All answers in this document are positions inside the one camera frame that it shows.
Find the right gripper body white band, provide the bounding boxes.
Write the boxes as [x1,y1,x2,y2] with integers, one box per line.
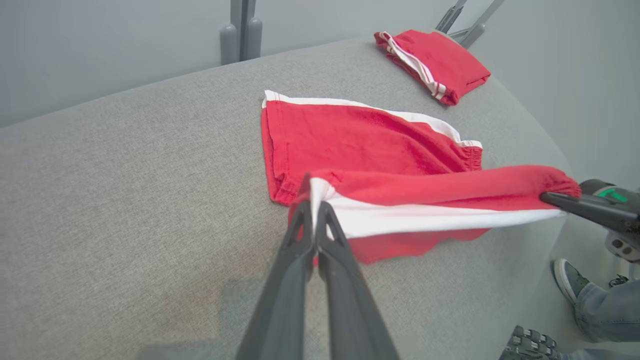
[580,179,640,213]

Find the red basketball jersey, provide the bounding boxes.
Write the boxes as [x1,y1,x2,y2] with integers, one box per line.
[374,29,492,107]

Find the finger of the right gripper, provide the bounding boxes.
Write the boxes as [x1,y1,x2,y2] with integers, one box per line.
[540,191,640,233]

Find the grey wall partition post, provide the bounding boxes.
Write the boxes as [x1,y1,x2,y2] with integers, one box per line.
[220,0,263,66]

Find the blue jeans leg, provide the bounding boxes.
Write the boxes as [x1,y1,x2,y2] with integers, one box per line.
[574,280,640,343]

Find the grey green sneaker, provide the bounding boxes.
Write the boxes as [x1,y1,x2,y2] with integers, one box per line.
[552,258,592,306]

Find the red shorts with white stripe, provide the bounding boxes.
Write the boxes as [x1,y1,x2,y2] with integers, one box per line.
[260,90,583,266]

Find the grey fabric sofa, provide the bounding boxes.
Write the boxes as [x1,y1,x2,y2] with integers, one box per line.
[0,32,576,360]

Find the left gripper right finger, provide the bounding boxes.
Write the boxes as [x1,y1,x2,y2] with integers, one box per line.
[316,201,401,360]

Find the grey metal wheeled stand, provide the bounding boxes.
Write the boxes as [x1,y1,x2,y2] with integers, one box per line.
[435,0,506,49]

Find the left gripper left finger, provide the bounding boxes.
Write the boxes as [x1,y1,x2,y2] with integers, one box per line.
[235,200,316,360]

